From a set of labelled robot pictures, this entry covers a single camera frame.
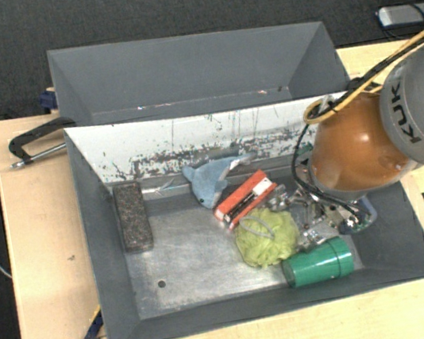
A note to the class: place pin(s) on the dark green flat block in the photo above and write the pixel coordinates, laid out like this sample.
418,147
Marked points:
134,218

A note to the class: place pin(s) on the pale wood board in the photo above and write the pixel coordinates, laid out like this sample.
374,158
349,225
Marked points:
47,240

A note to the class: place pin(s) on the blue toy dolphin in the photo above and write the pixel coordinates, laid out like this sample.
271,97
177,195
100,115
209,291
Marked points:
208,183

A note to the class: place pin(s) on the green plastic cup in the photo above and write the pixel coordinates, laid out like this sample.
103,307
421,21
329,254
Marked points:
318,263

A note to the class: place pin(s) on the yellow-green bath pouf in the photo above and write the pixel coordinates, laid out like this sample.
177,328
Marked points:
266,242

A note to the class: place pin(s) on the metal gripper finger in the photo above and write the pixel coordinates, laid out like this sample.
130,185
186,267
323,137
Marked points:
281,196
313,238

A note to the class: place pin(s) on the grey metal bin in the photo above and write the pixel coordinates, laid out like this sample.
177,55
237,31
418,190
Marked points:
194,256

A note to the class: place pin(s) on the red and white stapler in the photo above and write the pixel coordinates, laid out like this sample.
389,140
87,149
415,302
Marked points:
241,199

